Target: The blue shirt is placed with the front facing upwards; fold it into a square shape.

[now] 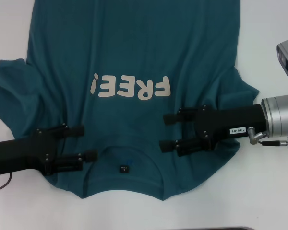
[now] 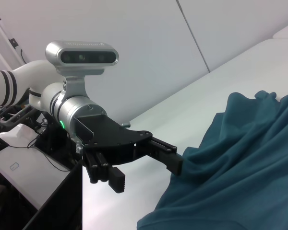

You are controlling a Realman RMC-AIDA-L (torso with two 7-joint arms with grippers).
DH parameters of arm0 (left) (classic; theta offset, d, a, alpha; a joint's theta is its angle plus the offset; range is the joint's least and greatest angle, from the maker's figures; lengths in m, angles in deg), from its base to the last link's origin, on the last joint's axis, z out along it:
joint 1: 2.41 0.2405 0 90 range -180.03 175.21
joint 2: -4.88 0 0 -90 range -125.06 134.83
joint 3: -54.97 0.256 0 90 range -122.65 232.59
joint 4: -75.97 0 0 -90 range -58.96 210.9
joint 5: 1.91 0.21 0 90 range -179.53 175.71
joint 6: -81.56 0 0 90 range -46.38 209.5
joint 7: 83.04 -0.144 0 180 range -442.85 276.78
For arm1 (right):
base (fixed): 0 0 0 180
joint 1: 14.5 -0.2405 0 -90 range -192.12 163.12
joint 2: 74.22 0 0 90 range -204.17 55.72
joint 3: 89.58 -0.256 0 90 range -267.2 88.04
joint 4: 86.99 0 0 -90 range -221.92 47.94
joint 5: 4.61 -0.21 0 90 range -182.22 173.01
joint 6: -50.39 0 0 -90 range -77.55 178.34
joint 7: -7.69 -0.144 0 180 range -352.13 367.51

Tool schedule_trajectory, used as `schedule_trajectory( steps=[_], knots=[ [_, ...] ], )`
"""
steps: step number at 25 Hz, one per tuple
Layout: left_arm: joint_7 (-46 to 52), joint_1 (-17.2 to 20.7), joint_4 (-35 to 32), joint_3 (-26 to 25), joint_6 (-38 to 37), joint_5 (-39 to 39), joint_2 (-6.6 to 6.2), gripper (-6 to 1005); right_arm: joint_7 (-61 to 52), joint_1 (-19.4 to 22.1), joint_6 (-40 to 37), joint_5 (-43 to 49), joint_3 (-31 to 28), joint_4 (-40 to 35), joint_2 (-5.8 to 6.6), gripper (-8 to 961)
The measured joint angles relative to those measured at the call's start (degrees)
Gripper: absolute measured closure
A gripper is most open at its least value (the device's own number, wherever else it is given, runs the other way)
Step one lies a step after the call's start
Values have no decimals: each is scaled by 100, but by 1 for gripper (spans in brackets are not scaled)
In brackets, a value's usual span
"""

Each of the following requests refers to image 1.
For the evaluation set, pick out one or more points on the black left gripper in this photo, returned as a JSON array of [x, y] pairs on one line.
[[19, 155]]

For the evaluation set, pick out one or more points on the teal shirt with FREE print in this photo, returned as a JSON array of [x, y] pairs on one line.
[[134, 48]]

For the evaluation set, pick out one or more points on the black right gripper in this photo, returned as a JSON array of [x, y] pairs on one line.
[[230, 122]]

